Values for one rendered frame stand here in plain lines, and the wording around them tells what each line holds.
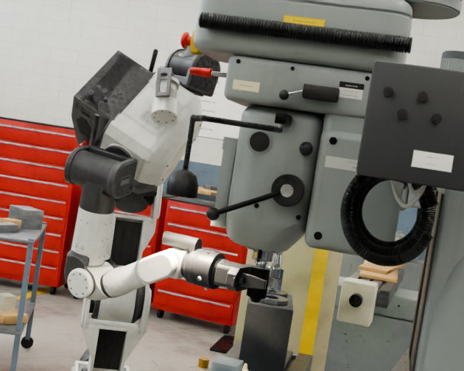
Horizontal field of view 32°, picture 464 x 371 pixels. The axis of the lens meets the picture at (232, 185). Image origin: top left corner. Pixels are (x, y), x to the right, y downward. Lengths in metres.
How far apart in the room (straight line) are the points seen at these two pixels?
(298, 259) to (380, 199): 1.91
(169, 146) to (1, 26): 10.39
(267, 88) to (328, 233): 0.34
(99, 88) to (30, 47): 10.03
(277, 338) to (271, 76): 0.71
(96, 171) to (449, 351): 0.94
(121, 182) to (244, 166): 0.39
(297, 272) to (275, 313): 1.53
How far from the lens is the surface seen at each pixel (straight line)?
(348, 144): 1.72
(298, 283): 3.62
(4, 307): 4.94
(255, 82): 1.75
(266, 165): 1.76
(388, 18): 1.74
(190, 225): 6.59
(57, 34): 12.02
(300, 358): 2.38
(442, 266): 1.68
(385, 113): 1.47
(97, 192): 2.03
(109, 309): 2.46
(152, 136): 2.09
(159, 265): 1.94
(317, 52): 1.73
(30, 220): 5.05
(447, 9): 1.82
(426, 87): 1.47
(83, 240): 2.08
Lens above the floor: 1.54
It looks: 3 degrees down
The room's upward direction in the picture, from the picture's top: 9 degrees clockwise
